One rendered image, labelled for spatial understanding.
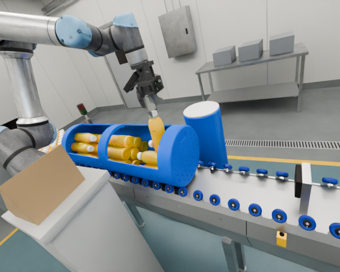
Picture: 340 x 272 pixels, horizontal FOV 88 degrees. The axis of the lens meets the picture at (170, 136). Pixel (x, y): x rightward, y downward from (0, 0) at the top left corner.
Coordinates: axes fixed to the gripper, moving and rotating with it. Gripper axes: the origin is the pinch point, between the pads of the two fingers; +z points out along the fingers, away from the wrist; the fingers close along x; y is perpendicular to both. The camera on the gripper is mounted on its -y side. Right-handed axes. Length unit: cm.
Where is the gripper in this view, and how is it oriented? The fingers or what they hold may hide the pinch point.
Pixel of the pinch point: (152, 111)
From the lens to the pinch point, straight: 77.1
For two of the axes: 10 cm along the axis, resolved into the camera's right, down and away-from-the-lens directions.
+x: 4.8, -5.6, 6.8
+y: 8.3, 0.4, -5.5
